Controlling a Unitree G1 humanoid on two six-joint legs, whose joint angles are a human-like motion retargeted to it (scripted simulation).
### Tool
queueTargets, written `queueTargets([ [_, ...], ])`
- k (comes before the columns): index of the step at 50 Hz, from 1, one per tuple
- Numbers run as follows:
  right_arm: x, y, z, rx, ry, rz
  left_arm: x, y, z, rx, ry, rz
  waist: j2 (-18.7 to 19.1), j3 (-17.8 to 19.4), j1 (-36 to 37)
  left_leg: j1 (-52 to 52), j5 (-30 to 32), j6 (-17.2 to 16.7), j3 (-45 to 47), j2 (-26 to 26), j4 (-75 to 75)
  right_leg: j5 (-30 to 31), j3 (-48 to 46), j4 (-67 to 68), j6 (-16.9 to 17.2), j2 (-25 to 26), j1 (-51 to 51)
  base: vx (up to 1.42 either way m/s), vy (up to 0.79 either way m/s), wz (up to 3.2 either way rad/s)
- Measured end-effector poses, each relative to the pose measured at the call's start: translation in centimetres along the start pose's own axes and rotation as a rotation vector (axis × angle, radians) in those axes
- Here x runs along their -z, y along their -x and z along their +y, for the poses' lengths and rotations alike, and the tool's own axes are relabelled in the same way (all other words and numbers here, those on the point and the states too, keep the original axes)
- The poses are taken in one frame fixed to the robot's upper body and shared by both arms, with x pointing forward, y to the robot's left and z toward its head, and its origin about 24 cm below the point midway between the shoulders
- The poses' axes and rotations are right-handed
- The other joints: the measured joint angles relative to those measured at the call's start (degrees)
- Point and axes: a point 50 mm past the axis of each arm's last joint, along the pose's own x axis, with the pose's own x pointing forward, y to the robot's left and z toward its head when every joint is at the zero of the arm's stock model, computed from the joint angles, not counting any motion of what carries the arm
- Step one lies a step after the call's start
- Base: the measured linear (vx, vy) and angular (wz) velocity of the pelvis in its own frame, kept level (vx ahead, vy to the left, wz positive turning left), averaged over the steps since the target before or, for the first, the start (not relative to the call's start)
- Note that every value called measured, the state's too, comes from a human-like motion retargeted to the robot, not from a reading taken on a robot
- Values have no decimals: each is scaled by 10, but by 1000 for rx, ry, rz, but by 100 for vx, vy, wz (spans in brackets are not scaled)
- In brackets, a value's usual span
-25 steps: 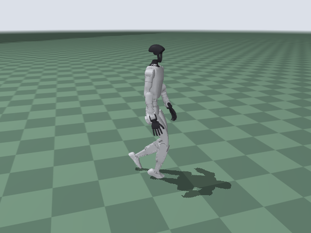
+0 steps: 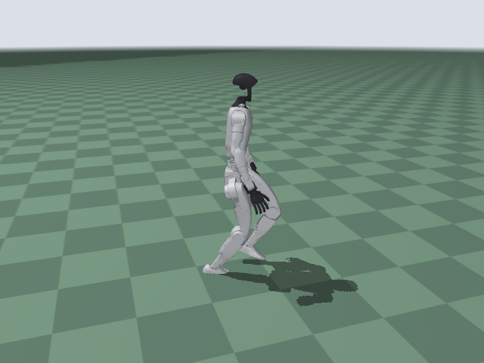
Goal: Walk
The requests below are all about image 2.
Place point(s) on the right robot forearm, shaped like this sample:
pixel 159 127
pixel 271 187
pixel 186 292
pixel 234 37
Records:
pixel 242 170

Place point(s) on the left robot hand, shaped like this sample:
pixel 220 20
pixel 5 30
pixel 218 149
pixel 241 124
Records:
pixel 253 167

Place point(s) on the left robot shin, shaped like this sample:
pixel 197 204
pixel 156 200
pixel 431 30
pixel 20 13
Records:
pixel 261 228

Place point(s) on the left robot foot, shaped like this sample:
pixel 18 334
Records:
pixel 252 251

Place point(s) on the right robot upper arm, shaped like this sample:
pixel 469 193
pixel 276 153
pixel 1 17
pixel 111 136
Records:
pixel 238 121

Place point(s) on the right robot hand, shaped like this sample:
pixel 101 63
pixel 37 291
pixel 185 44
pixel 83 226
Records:
pixel 257 197

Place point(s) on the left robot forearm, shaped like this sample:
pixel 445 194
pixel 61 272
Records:
pixel 248 157

